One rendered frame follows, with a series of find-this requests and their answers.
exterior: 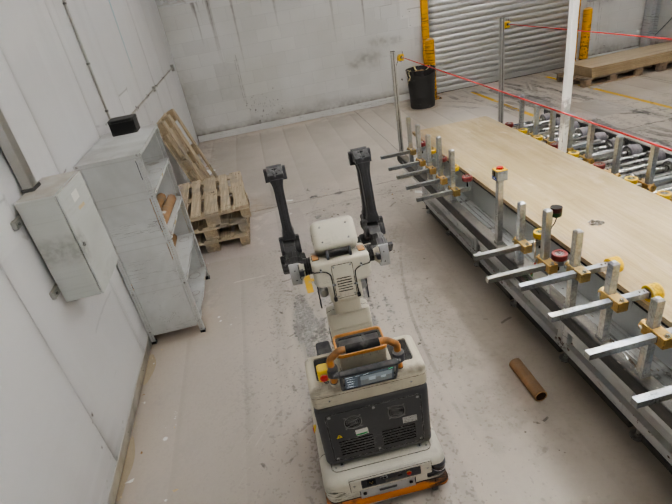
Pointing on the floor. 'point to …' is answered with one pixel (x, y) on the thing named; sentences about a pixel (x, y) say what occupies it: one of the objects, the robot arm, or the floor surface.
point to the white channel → (568, 73)
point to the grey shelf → (147, 228)
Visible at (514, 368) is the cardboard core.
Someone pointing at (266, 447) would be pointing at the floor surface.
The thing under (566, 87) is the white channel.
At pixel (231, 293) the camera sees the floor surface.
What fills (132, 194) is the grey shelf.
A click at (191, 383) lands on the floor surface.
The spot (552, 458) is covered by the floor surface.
